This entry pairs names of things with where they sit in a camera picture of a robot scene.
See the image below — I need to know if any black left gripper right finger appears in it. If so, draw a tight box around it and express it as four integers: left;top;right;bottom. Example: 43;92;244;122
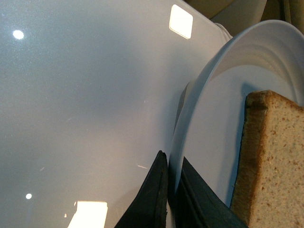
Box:
175;158;247;228

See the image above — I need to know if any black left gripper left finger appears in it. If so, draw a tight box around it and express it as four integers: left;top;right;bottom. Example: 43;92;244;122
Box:
115;151;168;228

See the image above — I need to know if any brown bread slice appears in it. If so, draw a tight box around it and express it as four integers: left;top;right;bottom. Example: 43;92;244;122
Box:
230;90;304;228

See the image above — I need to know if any light blue round plate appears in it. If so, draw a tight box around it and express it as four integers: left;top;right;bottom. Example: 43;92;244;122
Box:
168;20;304;205

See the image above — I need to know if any left beige upholstered chair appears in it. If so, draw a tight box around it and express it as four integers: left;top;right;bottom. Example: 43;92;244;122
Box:
186;0;304;36

